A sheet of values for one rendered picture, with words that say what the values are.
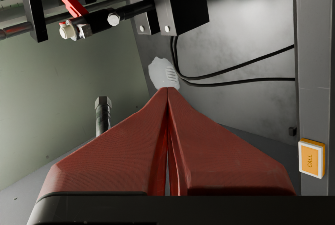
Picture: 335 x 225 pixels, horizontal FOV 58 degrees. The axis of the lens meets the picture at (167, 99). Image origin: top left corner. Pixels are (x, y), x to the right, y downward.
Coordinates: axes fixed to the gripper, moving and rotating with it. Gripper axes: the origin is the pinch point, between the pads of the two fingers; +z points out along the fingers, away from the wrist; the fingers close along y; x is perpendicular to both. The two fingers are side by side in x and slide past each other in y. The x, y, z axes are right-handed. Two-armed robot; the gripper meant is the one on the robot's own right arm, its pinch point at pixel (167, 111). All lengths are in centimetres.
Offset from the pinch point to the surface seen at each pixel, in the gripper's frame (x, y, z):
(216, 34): 17, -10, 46
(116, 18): 7.1, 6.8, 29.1
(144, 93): 42, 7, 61
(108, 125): 16.8, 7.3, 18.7
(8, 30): 13.2, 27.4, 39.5
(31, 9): 10.2, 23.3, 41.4
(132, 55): 30, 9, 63
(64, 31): 7.9, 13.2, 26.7
